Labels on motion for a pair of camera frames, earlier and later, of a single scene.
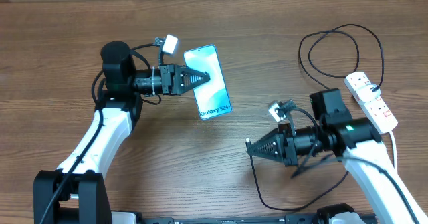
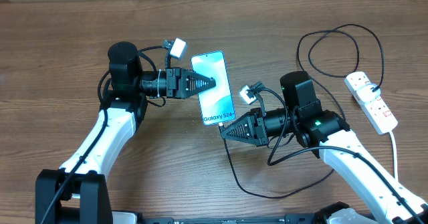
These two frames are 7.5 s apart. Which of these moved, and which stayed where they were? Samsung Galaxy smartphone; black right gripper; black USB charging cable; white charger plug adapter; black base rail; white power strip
Moved: black right gripper; black USB charging cable; Samsung Galaxy smartphone
Stayed: white charger plug adapter; black base rail; white power strip
